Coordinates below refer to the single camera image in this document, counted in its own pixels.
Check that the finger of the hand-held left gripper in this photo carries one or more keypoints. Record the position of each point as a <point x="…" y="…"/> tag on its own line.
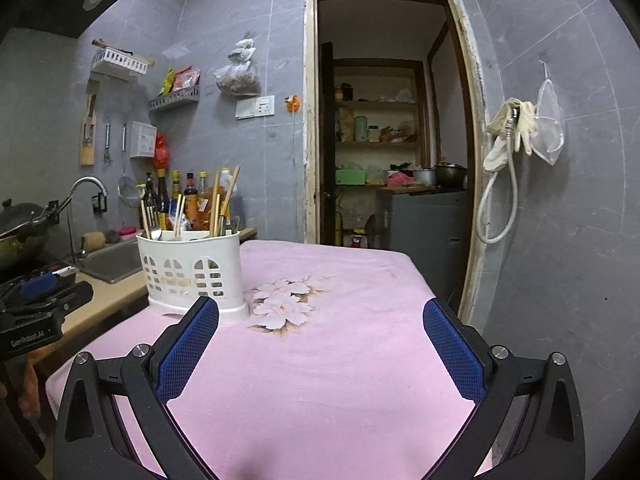
<point x="70" y="297"/>
<point x="37" y="286"/>

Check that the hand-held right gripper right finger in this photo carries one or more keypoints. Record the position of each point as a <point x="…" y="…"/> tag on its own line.
<point x="455" y="352"/>

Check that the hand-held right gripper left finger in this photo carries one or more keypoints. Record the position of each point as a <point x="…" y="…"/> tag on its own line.
<point x="187" y="350"/>

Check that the white plastic utensil basket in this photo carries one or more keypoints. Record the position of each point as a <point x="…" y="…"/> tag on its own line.
<point x="192" y="255"/>

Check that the bunch of wooden chopsticks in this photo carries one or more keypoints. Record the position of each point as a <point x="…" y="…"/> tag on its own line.
<point x="215" y="205"/>

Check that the person's left hand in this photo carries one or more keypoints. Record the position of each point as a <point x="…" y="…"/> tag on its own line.
<point x="31" y="390"/>

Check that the beige kitchen counter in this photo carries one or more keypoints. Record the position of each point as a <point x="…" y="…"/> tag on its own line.
<point x="100" y="300"/>

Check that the black wok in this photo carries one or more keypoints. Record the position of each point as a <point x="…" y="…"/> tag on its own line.
<point x="17" y="247"/>

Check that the stainless steel sink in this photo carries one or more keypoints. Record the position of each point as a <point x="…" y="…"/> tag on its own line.
<point x="112" y="262"/>

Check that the beige loofah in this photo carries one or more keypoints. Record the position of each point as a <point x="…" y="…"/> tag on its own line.
<point x="92" y="241"/>

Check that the dark scrubber ball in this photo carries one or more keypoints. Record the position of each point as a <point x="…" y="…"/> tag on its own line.
<point x="112" y="236"/>

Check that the pink sponge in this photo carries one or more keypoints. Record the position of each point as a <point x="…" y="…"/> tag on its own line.
<point x="129" y="231"/>

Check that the chrome faucet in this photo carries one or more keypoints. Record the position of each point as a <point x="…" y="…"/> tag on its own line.
<point x="87" y="180"/>

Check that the hanging metal mesh strainer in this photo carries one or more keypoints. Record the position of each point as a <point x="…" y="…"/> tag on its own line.
<point x="129" y="192"/>

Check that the grey cabinet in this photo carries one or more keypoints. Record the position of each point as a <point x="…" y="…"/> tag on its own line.
<point x="425" y="230"/>

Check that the white salt bag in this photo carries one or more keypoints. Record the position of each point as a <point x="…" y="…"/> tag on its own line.
<point x="185" y="222"/>

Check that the dark bottle white label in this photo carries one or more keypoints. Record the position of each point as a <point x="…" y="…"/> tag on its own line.
<point x="150" y="195"/>

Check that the pink flower-print tablecloth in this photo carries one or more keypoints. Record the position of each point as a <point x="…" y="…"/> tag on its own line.
<point x="325" y="370"/>

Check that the dark bottle yellow label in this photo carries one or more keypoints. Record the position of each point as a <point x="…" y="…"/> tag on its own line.
<point x="162" y="192"/>

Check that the wooden knife holder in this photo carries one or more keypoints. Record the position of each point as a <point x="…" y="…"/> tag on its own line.
<point x="87" y="150"/>

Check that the yellow-cap sauce bottle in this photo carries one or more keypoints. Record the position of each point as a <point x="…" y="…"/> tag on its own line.
<point x="201" y="185"/>
<point x="176" y="182"/>

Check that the hanging metal peeler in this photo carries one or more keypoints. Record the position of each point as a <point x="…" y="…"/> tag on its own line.
<point x="106" y="142"/>

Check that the dark bottle red label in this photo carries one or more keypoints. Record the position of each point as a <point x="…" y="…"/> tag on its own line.
<point x="190" y="187"/>

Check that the red plastic bag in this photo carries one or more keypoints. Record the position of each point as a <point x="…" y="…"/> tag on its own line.
<point x="161" y="152"/>

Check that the plastic oil jug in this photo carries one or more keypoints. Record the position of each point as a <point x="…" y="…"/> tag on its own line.
<point x="227" y="180"/>

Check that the dark metal pot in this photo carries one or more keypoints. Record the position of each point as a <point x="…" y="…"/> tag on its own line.
<point x="450" y="176"/>

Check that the steel pot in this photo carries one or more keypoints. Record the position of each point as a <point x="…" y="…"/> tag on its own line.
<point x="424" y="177"/>

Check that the pink cloth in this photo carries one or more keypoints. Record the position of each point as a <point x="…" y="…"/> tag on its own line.
<point x="399" y="179"/>

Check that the white rubber glove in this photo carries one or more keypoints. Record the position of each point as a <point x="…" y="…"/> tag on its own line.
<point x="526" y="130"/>
<point x="497" y="152"/>

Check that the green box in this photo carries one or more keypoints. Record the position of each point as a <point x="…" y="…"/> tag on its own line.
<point x="350" y="176"/>

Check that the small glass jar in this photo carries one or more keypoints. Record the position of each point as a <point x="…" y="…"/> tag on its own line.
<point x="373" y="134"/>

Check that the yellow green seasoning packet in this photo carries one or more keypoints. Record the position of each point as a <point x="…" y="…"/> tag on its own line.
<point x="167" y="82"/>

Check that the hanging mesh bag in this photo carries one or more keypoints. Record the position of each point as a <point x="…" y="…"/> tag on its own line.
<point x="550" y="135"/>

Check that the green jar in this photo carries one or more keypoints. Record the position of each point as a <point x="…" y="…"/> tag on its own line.
<point x="360" y="129"/>

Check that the red seasoning packet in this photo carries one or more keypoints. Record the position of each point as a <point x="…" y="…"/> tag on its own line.
<point x="187" y="79"/>

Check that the wooden shelf unit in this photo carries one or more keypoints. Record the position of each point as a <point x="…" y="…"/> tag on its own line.
<point x="375" y="103"/>

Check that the hanging clear plastic bag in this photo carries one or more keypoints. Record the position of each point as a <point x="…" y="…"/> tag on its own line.
<point x="237" y="80"/>

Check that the black wall socket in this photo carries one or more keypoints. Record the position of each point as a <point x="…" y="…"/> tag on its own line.
<point x="100" y="202"/>

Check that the white wall box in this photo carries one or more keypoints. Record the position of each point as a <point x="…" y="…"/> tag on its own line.
<point x="142" y="140"/>

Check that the grey wall rack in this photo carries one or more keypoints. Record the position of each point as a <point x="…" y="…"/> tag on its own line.
<point x="172" y="100"/>

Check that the white wall basket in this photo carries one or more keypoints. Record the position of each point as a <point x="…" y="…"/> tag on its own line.
<point x="120" y="64"/>

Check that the white wall socket panel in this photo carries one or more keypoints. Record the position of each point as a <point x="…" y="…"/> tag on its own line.
<point x="255" y="107"/>

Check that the orange wall hook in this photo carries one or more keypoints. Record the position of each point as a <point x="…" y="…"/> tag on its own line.
<point x="294" y="104"/>

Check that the wooden door frame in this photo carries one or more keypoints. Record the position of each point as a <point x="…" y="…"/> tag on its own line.
<point x="311" y="110"/>

